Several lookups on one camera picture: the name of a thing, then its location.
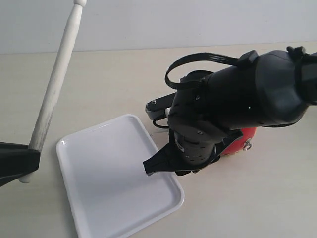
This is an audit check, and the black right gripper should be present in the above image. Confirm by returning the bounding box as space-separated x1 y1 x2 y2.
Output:
143 73 243 176

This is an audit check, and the white wooden drumstick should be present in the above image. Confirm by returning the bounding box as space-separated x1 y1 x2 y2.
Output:
19 0 88 183

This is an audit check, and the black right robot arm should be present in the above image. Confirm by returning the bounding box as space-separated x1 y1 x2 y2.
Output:
143 47 317 176

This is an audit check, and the small red drum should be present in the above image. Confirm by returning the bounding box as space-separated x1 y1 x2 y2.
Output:
220 127 257 156

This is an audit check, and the white plastic tray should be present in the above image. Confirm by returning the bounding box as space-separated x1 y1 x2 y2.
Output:
56 114 184 238

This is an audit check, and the thin black cable right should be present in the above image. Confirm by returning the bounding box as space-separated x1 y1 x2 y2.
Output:
152 118 171 130

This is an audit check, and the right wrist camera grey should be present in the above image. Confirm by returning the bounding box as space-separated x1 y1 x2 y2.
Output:
145 93 176 121

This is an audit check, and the black flat ribbon cable right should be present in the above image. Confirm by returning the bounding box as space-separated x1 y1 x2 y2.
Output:
164 50 260 90

